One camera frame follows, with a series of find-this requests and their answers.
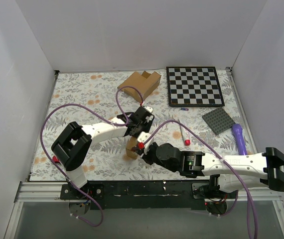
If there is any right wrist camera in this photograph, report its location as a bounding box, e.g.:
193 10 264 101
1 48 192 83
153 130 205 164
137 131 154 154

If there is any red black utility knife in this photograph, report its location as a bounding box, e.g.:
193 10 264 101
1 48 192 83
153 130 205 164
52 156 59 163

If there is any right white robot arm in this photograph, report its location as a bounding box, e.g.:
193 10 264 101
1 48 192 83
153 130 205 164
136 142 284 198

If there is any grey studded baseplate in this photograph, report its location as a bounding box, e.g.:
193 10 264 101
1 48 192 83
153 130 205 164
202 108 235 135

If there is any open brown cardboard box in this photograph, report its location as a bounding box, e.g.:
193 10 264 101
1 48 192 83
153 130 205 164
118 71 161 100

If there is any black white chessboard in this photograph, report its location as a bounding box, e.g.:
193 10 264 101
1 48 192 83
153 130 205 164
166 66 225 108

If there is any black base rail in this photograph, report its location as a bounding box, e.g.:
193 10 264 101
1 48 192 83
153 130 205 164
59 179 240 211

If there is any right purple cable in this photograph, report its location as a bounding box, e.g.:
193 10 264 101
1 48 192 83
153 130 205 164
144 119 259 239

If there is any brown cardboard box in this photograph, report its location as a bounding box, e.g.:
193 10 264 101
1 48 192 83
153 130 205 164
118 71 161 100
126 136 139 160

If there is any purple toy microphone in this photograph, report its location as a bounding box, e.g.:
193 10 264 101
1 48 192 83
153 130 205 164
232 123 247 155

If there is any floral table mat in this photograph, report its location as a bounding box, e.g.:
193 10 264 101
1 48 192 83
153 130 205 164
29 70 238 181

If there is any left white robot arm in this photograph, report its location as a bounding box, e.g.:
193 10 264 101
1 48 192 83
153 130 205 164
51 106 154 199

